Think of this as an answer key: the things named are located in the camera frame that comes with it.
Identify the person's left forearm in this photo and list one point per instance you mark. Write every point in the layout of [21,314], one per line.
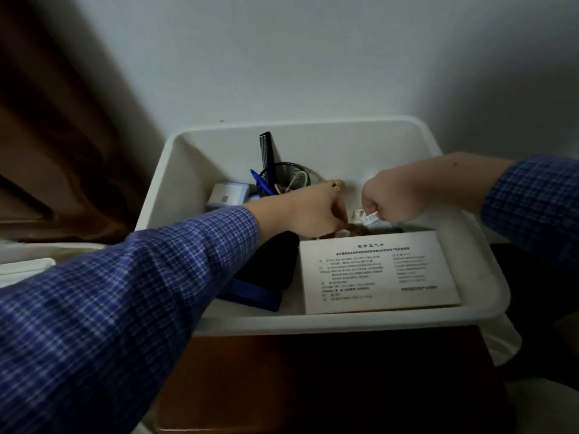
[113,311]

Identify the person's right hand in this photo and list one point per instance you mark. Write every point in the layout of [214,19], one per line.
[398,194]

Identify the small white packet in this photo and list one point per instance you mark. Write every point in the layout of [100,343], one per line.
[368,217]

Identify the person's right fingers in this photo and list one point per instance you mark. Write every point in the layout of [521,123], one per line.
[371,203]

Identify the blue pen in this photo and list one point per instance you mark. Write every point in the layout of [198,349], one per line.
[262,183]

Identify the white ledge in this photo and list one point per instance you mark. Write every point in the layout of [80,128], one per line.
[31,262]

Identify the black comb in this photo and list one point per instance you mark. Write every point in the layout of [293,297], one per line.
[267,153]

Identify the brown wooden nightstand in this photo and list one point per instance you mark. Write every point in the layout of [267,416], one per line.
[339,384]

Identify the white printed cardboard box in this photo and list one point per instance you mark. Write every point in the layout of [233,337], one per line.
[375,273]

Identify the person's left hand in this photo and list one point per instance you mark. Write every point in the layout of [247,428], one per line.
[314,212]

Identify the black mesh pen holder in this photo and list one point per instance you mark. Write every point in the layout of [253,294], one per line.
[285,176]

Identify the small white and blue box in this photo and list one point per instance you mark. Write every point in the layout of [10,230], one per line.
[228,194]

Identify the small beige dotted object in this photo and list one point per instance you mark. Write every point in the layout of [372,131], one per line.
[337,183]

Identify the white plastic bag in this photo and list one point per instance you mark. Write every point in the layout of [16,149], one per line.
[500,338]

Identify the person's right forearm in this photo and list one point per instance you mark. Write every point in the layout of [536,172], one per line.
[511,198]

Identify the white plastic tray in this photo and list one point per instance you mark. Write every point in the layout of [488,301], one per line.
[325,149]

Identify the dark brown curtain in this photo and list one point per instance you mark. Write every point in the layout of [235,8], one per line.
[59,131]

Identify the person's left fingers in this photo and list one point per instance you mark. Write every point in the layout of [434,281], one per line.
[341,216]

